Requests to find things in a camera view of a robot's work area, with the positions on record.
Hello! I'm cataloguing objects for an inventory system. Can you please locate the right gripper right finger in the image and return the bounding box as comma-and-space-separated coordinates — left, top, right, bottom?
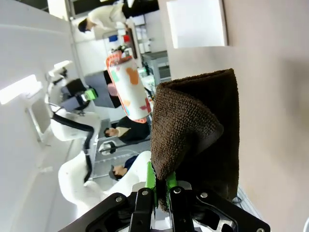
166, 172, 271, 232

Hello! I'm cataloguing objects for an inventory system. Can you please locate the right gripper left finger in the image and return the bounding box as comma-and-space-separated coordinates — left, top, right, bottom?
86, 161, 159, 232

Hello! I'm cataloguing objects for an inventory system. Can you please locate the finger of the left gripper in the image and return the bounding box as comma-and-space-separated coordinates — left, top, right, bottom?
81, 88, 98, 102

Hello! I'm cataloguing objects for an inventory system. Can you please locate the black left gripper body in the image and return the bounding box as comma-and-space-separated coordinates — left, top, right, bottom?
60, 78, 88, 111

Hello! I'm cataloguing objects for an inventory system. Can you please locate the pink lint roller black handle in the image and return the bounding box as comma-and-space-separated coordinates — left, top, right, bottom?
84, 51, 153, 124

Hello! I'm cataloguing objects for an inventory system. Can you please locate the brown microfiber cloth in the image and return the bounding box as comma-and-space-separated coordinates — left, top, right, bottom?
150, 68, 241, 213

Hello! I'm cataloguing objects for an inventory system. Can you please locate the bystander with cap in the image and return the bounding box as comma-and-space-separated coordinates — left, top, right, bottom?
108, 156, 139, 181

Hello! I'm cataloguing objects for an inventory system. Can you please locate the seated bystander in dark top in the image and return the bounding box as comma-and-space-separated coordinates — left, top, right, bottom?
103, 117, 151, 144

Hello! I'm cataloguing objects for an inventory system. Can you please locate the bystander in white top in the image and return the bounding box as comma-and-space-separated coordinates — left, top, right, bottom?
78, 4, 128, 33

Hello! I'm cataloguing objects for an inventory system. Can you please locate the white lint roller stand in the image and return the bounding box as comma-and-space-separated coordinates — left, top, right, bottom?
166, 0, 229, 48

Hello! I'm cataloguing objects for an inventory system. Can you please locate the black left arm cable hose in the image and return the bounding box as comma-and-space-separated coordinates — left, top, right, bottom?
51, 113, 95, 184

